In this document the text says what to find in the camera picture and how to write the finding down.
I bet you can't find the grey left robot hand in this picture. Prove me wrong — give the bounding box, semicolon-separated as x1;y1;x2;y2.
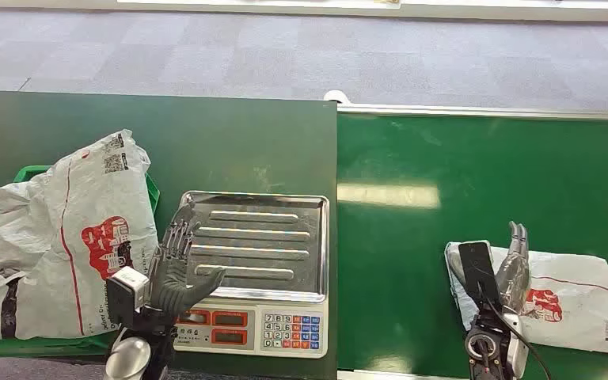
148;200;227;317

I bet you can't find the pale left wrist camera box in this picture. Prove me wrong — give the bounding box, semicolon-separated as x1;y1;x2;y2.
105;266;150;327

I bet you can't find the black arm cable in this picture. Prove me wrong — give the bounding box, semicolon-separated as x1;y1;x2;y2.
477;283;553;380

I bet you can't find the silver conveyor side rail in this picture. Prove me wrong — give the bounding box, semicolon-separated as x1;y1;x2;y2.
336;103;608;122

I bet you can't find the green plastic crate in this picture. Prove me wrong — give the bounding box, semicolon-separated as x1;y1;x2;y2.
0;165;162;359

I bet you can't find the electronic scale with steel tray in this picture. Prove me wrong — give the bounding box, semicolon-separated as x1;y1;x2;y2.
171;190;331;359

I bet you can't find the large white red-print courier bag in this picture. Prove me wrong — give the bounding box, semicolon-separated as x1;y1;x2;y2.
0;129;160;342

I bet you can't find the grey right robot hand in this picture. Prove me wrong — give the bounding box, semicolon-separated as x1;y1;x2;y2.
495;220;532;315

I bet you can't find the green conveyor belt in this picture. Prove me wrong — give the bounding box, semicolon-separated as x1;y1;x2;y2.
336;112;608;380

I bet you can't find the small white red-print courier bag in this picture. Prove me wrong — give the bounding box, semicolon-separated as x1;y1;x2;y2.
444;241;608;357

